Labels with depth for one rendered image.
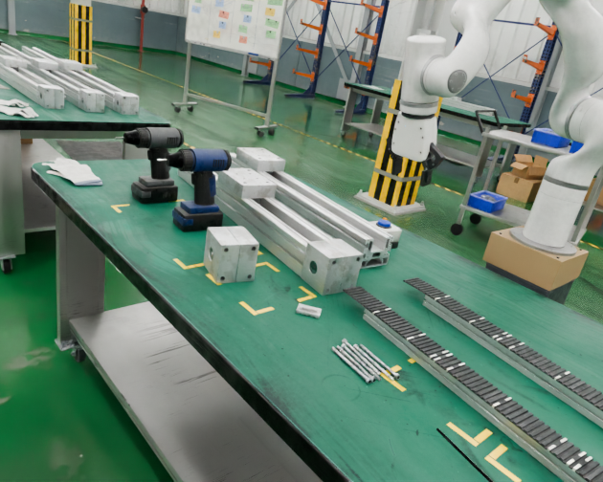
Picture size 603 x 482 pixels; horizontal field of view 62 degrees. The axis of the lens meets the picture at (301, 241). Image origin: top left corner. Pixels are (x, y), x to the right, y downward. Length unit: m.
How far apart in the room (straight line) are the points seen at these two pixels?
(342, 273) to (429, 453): 0.48
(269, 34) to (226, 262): 5.75
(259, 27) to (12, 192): 4.72
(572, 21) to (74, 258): 1.65
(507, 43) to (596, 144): 8.21
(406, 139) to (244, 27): 5.83
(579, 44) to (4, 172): 2.26
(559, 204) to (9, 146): 2.20
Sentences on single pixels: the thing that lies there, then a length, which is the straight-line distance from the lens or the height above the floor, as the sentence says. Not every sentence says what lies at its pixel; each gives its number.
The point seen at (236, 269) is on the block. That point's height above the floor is 0.81.
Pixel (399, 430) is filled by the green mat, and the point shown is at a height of 0.78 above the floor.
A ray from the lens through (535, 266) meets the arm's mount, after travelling 1.57.
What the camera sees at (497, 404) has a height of 0.81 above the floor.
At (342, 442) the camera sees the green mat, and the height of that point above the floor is 0.78.
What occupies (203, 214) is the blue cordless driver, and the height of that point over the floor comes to 0.83.
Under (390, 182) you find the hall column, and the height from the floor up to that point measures 0.24.
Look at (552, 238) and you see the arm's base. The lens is 1.60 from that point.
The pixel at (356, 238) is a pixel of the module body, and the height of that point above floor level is 0.85.
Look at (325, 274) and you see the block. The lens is 1.13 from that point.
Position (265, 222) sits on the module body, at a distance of 1.34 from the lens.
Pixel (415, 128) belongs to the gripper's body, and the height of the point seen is 1.17.
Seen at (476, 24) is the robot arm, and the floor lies 1.39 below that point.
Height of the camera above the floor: 1.32
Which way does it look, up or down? 22 degrees down
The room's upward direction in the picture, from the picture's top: 11 degrees clockwise
